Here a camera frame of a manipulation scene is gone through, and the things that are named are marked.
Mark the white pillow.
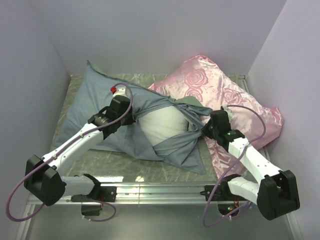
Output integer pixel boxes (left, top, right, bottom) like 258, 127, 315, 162
138, 106, 189, 146

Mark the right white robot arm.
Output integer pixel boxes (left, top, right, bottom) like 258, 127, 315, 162
201, 105, 300, 221

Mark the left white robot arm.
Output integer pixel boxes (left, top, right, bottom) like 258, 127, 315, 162
23, 95, 134, 206

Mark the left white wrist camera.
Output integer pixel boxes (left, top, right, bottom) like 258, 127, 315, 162
110, 85, 130, 99

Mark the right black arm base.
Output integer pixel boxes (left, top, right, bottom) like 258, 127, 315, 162
200, 182, 245, 217

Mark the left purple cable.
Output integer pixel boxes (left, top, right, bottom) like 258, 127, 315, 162
5, 83, 133, 223

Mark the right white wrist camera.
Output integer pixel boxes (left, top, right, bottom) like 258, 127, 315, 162
220, 104, 233, 120

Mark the pink rose satin pillow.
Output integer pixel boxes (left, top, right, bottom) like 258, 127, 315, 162
149, 55, 284, 178

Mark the green beige patchwork pillowcase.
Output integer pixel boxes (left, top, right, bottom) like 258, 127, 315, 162
53, 62, 212, 175

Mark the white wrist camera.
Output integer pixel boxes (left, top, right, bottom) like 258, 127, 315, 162
110, 85, 130, 99
220, 104, 233, 120

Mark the purple cable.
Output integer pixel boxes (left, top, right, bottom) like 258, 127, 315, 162
5, 83, 133, 223
202, 104, 266, 228

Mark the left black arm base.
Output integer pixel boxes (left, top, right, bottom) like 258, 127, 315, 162
70, 186, 117, 221

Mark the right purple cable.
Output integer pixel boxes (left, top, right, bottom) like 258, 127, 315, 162
202, 104, 266, 228

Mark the aluminium front rail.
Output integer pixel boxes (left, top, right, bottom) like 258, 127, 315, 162
24, 181, 251, 206

